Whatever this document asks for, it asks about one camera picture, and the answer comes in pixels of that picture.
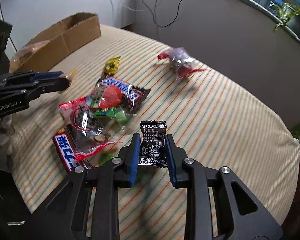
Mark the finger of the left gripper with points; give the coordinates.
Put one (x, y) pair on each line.
(36, 89)
(25, 77)

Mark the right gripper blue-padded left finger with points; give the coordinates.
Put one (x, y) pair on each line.
(85, 204)

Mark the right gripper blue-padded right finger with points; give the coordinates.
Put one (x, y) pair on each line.
(239, 214)

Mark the tan candy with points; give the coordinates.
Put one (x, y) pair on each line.
(69, 77)

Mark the clear red nut packet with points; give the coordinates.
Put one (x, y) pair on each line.
(86, 133)

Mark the strawberry snack packet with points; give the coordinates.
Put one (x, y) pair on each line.
(104, 97)

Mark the black printed candy packet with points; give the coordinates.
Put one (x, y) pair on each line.
(152, 148)

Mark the brown Snickers bar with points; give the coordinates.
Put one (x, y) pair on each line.
(132, 96)

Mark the brown cardboard box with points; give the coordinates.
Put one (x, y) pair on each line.
(57, 42)

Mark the red white blue snack bar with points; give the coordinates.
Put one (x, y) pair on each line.
(66, 150)

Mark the yellow candy packet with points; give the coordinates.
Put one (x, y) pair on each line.
(112, 65)

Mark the green candy wrapper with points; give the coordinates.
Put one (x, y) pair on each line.
(121, 117)

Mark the striped beige cushion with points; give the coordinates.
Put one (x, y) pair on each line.
(215, 120)

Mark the clear red-edged snack packet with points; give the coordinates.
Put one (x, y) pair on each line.
(182, 63)

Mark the green potted plant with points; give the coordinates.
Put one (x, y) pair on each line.
(289, 15)

